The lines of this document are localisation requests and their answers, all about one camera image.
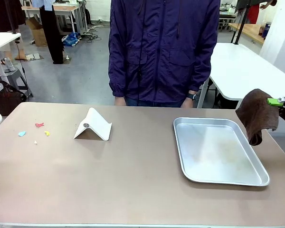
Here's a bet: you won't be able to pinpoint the blue plastic bag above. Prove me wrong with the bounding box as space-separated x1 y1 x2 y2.
62 32 81 48

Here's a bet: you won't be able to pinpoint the silver can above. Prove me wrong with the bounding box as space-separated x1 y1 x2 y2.
3 57 15 72

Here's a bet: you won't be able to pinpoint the large white table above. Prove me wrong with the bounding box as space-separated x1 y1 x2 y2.
196 42 285 109

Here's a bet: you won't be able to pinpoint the white folded stand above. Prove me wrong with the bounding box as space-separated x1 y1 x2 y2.
73 107 113 141

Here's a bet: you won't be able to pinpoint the metal tray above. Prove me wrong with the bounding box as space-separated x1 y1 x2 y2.
172 117 270 187

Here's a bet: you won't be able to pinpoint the person in red top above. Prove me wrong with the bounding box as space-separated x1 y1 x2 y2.
246 0 278 25

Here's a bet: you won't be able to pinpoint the person's right hand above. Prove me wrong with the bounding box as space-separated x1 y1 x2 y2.
114 95 127 106

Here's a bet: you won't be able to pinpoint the wooden workbench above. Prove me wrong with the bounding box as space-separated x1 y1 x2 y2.
228 23 266 45

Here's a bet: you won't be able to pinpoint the blue bottle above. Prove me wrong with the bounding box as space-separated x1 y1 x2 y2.
263 21 272 39

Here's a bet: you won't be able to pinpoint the person in black trousers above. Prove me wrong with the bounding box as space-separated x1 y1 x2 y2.
38 0 65 65

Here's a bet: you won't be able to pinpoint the floor cables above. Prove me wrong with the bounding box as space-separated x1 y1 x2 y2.
81 23 110 41

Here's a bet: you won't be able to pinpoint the black pole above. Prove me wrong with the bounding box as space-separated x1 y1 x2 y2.
230 0 252 46

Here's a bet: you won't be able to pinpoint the dark handbag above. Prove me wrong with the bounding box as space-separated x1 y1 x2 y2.
0 80 28 116

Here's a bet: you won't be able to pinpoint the cardboard box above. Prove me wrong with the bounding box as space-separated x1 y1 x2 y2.
25 17 48 47

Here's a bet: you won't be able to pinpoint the person's left hand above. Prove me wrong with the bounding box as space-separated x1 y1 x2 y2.
180 97 194 109

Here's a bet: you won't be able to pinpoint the white side table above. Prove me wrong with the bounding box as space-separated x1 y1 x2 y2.
0 32 22 55

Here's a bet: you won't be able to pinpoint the wooden top desk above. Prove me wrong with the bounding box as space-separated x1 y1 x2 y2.
21 4 88 33

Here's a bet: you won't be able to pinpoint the person in purple jacket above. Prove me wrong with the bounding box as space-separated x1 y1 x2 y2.
108 0 220 108

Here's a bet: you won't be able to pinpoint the brown cloth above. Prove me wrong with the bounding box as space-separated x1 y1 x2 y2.
235 88 280 146

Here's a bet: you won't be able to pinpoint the grey metal stool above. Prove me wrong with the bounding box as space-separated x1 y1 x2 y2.
0 67 34 98

